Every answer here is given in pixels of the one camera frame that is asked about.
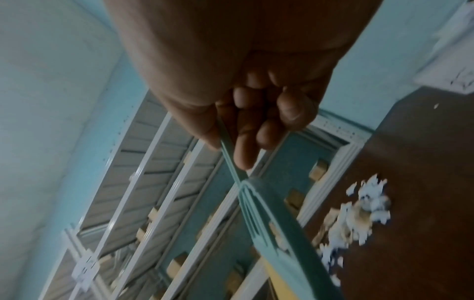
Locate person's right hand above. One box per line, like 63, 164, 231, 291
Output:
102, 0, 384, 172

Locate teal plastic dustpan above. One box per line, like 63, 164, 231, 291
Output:
216, 116, 346, 300

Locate white framed louvred window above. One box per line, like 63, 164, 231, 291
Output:
37, 90, 227, 300

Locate pile of torn paper scraps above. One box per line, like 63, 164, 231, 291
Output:
310, 173, 394, 287

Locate white window latch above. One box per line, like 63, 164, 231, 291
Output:
71, 249, 101, 281

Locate white paper sheets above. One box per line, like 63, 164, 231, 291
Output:
412, 0, 474, 95

